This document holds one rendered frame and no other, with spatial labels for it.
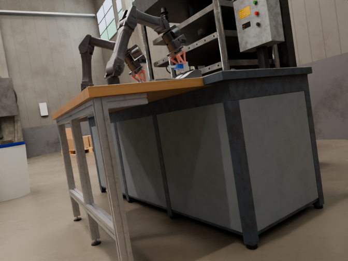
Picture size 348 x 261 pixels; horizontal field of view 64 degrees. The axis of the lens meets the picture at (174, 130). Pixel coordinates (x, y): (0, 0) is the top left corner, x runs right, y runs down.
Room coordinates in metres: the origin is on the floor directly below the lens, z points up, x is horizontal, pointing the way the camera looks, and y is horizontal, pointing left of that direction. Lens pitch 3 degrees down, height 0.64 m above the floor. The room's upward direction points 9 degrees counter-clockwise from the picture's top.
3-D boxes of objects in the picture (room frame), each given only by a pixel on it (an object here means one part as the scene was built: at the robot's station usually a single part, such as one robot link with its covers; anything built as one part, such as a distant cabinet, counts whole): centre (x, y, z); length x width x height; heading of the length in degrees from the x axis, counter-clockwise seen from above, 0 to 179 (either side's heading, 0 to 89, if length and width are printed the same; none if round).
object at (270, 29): (2.18, -0.77, 0.74); 0.30 x 0.22 x 1.47; 34
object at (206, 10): (2.99, -0.51, 1.52); 1.10 x 0.70 x 0.05; 34
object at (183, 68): (1.69, -0.08, 0.94); 0.13 x 0.05 x 0.05; 124
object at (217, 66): (2.98, -0.51, 1.02); 1.10 x 0.74 x 0.05; 34
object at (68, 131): (8.63, 2.91, 0.41); 1.40 x 1.07 x 0.81; 30
